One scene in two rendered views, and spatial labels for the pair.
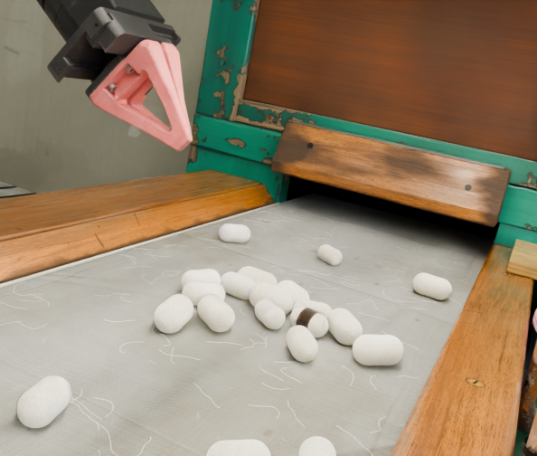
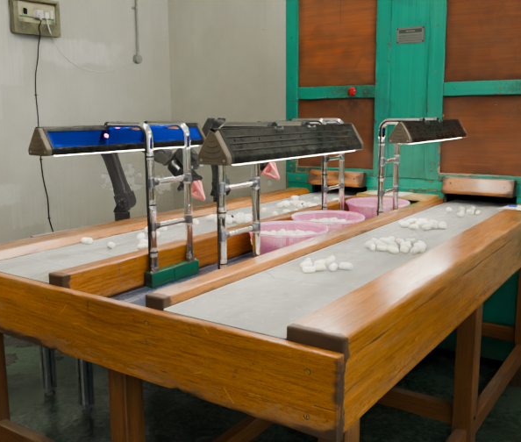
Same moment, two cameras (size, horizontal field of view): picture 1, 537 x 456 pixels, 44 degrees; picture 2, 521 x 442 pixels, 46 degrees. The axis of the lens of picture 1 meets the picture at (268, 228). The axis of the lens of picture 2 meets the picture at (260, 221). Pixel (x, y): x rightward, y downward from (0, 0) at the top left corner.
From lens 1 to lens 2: 2.20 m
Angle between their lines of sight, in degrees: 14
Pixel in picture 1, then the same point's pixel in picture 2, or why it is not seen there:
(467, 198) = (353, 181)
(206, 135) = (289, 177)
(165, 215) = (279, 196)
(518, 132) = (367, 162)
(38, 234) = not seen: hidden behind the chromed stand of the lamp
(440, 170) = (347, 175)
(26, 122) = not seen: hidden behind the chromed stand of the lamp
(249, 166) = (303, 183)
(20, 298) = not seen: hidden behind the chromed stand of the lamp
